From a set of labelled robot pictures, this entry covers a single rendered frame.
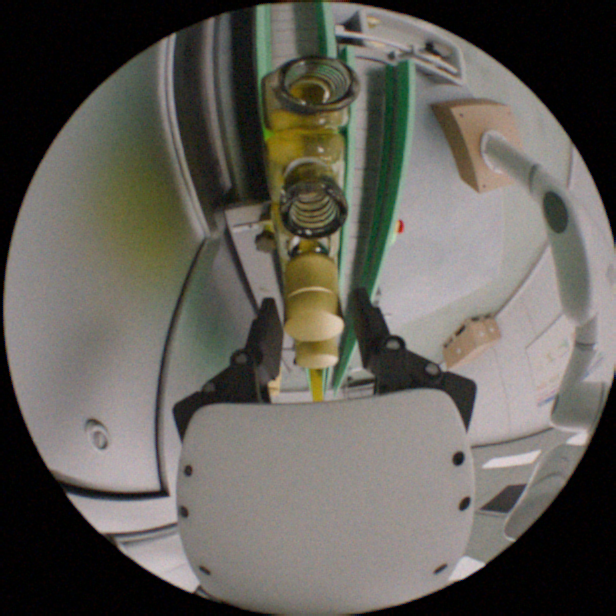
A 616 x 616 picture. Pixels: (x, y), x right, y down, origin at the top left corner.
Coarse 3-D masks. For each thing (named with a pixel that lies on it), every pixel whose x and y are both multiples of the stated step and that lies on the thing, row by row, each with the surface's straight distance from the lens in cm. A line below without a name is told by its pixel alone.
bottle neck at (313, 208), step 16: (304, 160) 12; (320, 160) 13; (288, 176) 11; (304, 176) 9; (320, 176) 9; (288, 192) 8; (304, 192) 8; (320, 192) 8; (336, 192) 8; (288, 208) 8; (304, 208) 11; (320, 208) 11; (336, 208) 9; (288, 224) 9; (304, 224) 10; (320, 224) 10; (336, 224) 9
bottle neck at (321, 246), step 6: (294, 240) 15; (300, 240) 15; (306, 240) 14; (312, 240) 14; (318, 240) 15; (324, 240) 15; (294, 246) 15; (300, 246) 14; (306, 246) 14; (312, 246) 14; (318, 246) 14; (324, 246) 14; (294, 252) 14; (300, 252) 13; (318, 252) 13; (324, 252) 14
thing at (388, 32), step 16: (384, 16) 54; (368, 32) 46; (384, 32) 57; (400, 32) 60; (416, 32) 59; (432, 32) 58; (384, 48) 53; (432, 64) 59; (448, 64) 59; (464, 64) 57; (464, 80) 54
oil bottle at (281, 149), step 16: (272, 144) 14; (288, 144) 13; (304, 144) 13; (320, 144) 13; (336, 144) 14; (272, 160) 13; (288, 160) 13; (336, 160) 13; (272, 176) 14; (336, 176) 14; (272, 192) 14
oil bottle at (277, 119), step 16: (272, 96) 13; (304, 96) 15; (320, 96) 15; (272, 112) 13; (288, 112) 13; (336, 112) 13; (272, 128) 14; (288, 128) 13; (304, 128) 13; (320, 128) 14; (336, 128) 14
